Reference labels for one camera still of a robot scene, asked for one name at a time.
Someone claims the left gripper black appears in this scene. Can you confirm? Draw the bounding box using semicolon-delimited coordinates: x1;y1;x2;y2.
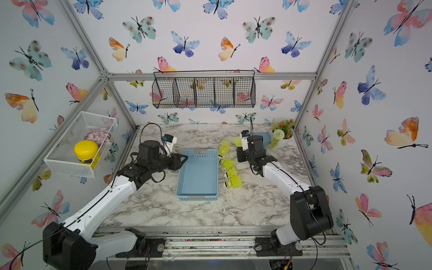
150;152;189;176

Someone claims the yellow shuttlecock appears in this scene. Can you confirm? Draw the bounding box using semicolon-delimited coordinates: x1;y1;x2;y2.
218;140;231;158
225;175;243;188
233;137;243;147
226;167;238;178
219;158;236;171

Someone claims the light blue plastic storage basket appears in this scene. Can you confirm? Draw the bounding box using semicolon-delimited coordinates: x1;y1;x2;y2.
175;148;219;201

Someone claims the yellow shuttlecock bottom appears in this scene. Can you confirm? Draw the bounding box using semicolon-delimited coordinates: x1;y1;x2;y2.
225;175;243;188

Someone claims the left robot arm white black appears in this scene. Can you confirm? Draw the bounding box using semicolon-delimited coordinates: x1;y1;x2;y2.
43;135;188;270

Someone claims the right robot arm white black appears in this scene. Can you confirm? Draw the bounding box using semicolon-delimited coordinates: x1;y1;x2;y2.
237;130;334;254

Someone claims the light blue plastic scoop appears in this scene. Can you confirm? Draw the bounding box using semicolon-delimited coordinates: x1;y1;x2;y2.
261;132;272;150

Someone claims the yellow shuttlecock top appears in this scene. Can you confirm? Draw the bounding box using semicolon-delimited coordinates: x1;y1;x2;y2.
218;140;231;158

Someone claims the artificial plant in white pot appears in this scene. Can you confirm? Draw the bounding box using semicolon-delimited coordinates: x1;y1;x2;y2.
269;119;296;149

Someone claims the pink round item in basket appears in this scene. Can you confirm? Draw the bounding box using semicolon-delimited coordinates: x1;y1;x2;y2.
84;128;111;147

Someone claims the yellow lidded jar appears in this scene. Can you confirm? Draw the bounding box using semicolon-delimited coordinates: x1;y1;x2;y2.
74;140;100;169

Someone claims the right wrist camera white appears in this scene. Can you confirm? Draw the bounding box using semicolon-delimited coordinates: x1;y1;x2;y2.
240;130;250;151

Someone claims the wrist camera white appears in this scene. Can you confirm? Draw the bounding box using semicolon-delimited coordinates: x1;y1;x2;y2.
240;130;250;151
162;134;177;155

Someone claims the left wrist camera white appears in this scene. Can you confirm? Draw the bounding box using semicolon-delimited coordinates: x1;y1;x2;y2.
162;134;177;155

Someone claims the black wire wall basket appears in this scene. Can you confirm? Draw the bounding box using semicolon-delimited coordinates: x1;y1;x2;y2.
151;70;256;111

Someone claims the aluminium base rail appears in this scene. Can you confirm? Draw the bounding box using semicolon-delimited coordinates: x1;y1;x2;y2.
65;225;352;262

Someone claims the white mesh wall basket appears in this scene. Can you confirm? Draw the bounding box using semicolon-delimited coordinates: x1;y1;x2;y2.
44;111;118;178

